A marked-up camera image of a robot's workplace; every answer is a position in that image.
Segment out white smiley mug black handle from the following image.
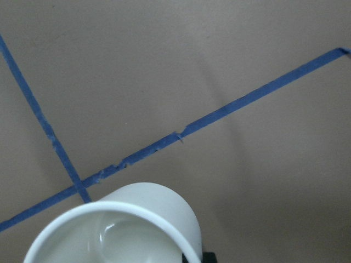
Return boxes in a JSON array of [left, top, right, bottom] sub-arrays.
[[25, 182, 217, 262]]

